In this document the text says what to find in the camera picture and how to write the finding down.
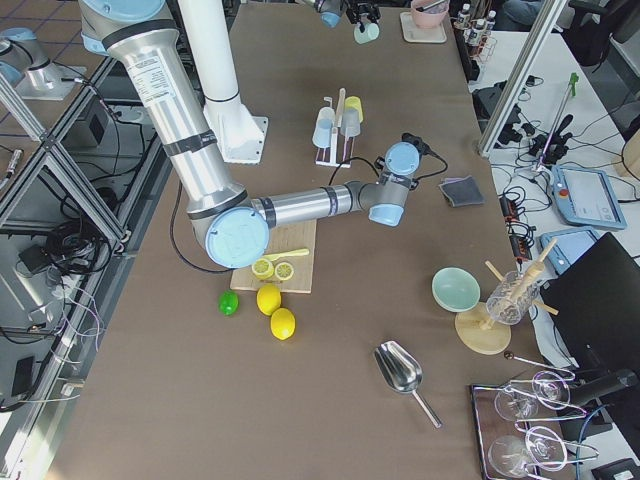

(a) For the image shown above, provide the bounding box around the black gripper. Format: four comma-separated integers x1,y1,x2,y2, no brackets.
347,0,381,25

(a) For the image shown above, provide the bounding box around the mint green cup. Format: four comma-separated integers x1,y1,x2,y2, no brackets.
354,23,380,45

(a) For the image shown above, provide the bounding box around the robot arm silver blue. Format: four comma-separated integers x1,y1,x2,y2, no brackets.
301,0,381,29
80,1,429,269

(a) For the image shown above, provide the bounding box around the yellow cup on rack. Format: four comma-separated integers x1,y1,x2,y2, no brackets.
345,96,364,124

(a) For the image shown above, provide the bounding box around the white cup on rack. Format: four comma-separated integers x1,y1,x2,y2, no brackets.
317,106,335,122

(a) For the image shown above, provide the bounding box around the grey cup on rack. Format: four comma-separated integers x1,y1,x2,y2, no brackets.
340,107,361,138

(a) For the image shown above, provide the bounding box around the light blue cup on rack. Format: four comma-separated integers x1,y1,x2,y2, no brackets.
312,118,333,149

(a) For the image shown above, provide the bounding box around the cream plastic tray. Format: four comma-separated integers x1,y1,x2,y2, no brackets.
400,12,447,44

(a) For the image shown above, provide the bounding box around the pink bowl of ice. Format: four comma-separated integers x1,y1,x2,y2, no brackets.
410,0,449,28

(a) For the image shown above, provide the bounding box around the small bottle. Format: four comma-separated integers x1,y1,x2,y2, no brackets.
456,3,471,30
485,10,496,32
467,19,486,46

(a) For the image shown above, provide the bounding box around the grey folded cloth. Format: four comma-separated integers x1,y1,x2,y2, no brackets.
438,175,485,207

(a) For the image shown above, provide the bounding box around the metal reacher stick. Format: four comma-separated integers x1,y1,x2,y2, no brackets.
533,72,579,172

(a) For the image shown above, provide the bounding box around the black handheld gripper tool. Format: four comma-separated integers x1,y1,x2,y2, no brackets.
528,114,573,165

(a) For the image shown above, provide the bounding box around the wooden cutting board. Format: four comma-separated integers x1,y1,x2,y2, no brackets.
230,220,317,293

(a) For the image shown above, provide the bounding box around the yellow plastic knife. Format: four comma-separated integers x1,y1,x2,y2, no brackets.
263,247,310,262

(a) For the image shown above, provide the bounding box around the lemon slice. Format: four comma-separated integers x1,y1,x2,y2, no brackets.
274,261,295,282
251,258,275,280

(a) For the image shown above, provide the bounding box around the blue teach pendant tablet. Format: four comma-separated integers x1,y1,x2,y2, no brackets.
551,165,627,230

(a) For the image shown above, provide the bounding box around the mint green bowl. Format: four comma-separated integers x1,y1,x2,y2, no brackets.
432,267,480,313

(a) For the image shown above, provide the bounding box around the whole yellow lemon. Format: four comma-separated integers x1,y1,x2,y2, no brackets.
256,284,282,316
270,307,296,340

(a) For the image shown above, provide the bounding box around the clear glass on stand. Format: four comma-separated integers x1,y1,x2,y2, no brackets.
486,271,539,325

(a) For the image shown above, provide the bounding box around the green lime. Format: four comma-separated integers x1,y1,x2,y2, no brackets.
218,290,239,316

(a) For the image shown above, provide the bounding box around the wooden mug tree stand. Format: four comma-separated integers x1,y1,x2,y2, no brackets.
455,240,559,355

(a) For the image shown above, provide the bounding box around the metal scoop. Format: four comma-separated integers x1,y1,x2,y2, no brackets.
374,340,443,428

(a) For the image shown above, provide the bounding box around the black laptop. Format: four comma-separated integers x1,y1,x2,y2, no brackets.
542,233,639,372

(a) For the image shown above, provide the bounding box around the wine glass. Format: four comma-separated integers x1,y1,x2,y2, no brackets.
494,370,570,421
488,426,568,479

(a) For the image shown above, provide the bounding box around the black glass tray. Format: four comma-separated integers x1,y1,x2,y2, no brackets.
469,383,586,479

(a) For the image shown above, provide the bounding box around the white wire cup rack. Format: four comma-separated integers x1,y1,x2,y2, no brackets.
313,88,356,168

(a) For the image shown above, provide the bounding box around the aluminium frame post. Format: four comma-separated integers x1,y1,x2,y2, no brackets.
478,0,568,159

